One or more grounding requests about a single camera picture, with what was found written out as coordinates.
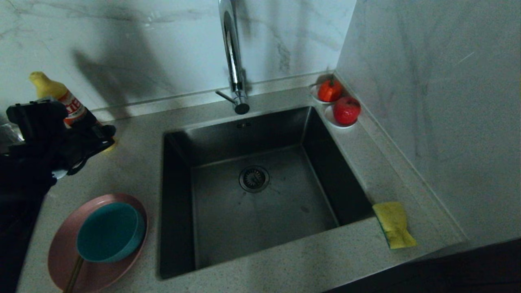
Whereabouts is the yellow-capped orange dish soap bottle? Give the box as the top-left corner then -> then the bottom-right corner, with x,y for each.
29,72 -> 117,153

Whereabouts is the yellow sponge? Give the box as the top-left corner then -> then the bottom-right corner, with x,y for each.
372,201 -> 418,249

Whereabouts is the orange-red tomato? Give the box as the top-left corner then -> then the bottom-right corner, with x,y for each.
317,77 -> 343,103

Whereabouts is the small white dish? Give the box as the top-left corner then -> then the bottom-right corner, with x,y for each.
324,105 -> 358,130
311,83 -> 344,106

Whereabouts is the pink plate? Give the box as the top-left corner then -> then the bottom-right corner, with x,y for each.
48,193 -> 149,293

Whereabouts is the chrome kitchen faucet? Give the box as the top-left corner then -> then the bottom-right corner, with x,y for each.
216,0 -> 251,116

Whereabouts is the red apple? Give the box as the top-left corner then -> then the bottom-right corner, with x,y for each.
333,97 -> 361,126

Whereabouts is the round metal drain strainer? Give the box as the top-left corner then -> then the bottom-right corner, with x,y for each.
239,166 -> 270,193

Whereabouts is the teal bowl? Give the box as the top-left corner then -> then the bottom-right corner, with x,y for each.
77,202 -> 146,262

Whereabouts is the stainless steel sink basin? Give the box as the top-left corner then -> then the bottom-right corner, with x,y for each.
160,107 -> 375,279

